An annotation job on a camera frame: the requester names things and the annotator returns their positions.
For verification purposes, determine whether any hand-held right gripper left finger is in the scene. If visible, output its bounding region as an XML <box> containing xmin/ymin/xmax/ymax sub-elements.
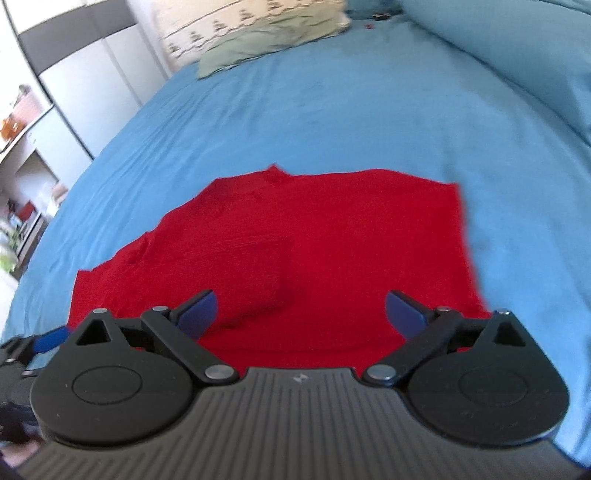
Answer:
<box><xmin>69</xmin><ymin>290</ymin><xmax>239</xmax><ymax>385</ymax></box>

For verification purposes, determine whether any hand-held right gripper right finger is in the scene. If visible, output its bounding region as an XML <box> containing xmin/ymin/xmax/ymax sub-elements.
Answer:
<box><xmin>362</xmin><ymin>290</ymin><xmax>530</xmax><ymax>387</ymax></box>

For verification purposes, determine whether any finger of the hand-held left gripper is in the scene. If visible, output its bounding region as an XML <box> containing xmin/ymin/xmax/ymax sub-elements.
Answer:
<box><xmin>0</xmin><ymin>326</ymin><xmax>71</xmax><ymax>380</ymax></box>

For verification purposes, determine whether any red knitted garment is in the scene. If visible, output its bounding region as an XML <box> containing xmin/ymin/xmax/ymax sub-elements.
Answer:
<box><xmin>69</xmin><ymin>164</ymin><xmax>493</xmax><ymax>370</ymax></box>

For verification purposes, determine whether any green plant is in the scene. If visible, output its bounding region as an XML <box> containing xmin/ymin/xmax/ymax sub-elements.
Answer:
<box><xmin>0</xmin><ymin>222</ymin><xmax>23</xmax><ymax>275</ymax></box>

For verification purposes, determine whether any red box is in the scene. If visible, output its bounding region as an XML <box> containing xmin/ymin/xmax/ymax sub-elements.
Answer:
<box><xmin>17</xmin><ymin>199</ymin><xmax>40</xmax><ymax>227</ymax></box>

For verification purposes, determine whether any white shelving unit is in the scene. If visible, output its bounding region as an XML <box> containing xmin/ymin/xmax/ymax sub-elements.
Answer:
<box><xmin>0</xmin><ymin>83</ymin><xmax>71</xmax><ymax>282</ymax></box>

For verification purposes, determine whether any blue bed sheet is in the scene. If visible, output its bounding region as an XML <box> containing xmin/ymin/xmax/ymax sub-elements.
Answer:
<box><xmin>0</xmin><ymin>11</ymin><xmax>591</xmax><ymax>464</ymax></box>

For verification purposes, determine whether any green pillow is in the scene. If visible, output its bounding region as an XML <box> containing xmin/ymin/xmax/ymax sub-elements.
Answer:
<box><xmin>198</xmin><ymin>6</ymin><xmax>350</xmax><ymax>80</ymax></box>

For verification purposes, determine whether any white and grey wardrobe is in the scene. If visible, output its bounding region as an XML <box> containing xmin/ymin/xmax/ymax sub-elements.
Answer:
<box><xmin>0</xmin><ymin>0</ymin><xmax>172</xmax><ymax>160</ymax></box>

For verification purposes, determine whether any blue duvet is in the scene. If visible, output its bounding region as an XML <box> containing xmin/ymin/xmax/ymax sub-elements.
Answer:
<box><xmin>344</xmin><ymin>0</ymin><xmax>591</xmax><ymax>139</ymax></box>

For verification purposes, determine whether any cream floral pillow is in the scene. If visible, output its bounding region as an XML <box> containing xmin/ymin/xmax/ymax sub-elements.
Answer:
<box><xmin>157</xmin><ymin>0</ymin><xmax>348</xmax><ymax>75</ymax></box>

